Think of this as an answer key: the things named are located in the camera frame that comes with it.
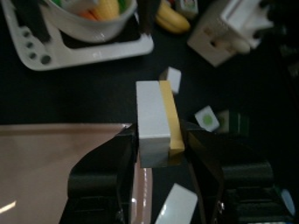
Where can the small white green packet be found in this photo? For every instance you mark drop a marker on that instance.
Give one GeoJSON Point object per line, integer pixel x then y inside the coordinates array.
{"type": "Point", "coordinates": [207, 118]}

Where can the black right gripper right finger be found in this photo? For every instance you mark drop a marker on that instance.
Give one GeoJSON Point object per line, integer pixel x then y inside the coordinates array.
{"type": "Point", "coordinates": [230, 178]}

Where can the white toy toaster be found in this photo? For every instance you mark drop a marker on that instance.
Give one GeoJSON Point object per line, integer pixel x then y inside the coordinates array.
{"type": "Point", "coordinates": [226, 32]}

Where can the yellow toy corn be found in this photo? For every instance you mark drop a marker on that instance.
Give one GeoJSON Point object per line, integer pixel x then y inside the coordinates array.
{"type": "Point", "coordinates": [106, 8]}

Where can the yellow toy banana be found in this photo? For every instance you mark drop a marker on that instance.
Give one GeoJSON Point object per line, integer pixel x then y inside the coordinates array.
{"type": "Point", "coordinates": [171, 19]}

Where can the white rectangular rice block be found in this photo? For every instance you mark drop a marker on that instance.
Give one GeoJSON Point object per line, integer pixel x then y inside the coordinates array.
{"type": "Point", "coordinates": [177, 205]}

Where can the white and yellow egg sushi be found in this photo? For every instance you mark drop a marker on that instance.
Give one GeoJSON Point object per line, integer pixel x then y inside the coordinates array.
{"type": "Point", "coordinates": [158, 122]}

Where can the white toy stove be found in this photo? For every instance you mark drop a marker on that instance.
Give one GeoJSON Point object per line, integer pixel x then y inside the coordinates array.
{"type": "Point", "coordinates": [83, 49]}

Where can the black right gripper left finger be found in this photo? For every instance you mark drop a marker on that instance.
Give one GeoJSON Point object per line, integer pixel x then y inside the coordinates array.
{"type": "Point", "coordinates": [102, 180]}

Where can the orange toy carrot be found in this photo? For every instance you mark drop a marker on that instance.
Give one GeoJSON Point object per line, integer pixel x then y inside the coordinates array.
{"type": "Point", "coordinates": [89, 15]}

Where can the green striped sushi roll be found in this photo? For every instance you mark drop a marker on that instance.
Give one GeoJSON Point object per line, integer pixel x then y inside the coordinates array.
{"type": "Point", "coordinates": [234, 122]}

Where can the white toy pot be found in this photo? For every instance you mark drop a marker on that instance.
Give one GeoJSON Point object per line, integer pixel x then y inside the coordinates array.
{"type": "Point", "coordinates": [94, 26]}

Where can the small white sushi block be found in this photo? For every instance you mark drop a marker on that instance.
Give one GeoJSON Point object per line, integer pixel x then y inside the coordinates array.
{"type": "Point", "coordinates": [173, 78]}

